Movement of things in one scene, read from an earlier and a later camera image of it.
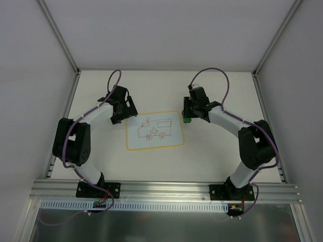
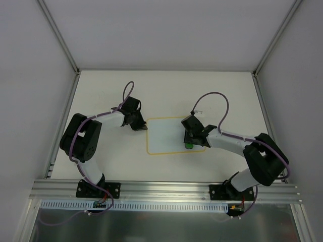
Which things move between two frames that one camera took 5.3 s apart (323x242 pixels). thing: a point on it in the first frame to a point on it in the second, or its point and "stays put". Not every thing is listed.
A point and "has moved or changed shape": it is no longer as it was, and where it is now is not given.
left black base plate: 84,190 stays put
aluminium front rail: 65,190 stays put
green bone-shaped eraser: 187,120 has moved or changed shape
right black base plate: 228,192 stays put
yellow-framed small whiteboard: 155,129 has moved or changed shape
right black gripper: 187,108 to 190,138
